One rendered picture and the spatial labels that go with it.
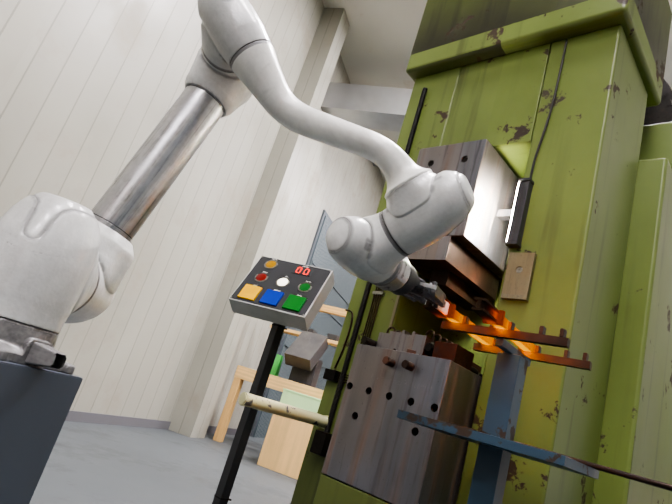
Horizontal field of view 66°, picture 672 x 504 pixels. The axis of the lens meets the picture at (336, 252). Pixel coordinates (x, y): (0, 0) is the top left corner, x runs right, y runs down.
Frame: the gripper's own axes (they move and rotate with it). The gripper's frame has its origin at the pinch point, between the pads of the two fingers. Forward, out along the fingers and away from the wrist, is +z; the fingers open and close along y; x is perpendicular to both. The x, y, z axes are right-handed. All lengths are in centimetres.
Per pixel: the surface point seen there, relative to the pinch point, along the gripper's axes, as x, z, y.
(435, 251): 32, 43, -31
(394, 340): -2, 43, -39
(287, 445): -74, 272, -281
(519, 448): -27.2, 7.4, 22.9
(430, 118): 105, 58, -61
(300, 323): -4, 32, -75
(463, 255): 35, 53, -26
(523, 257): 35, 54, -4
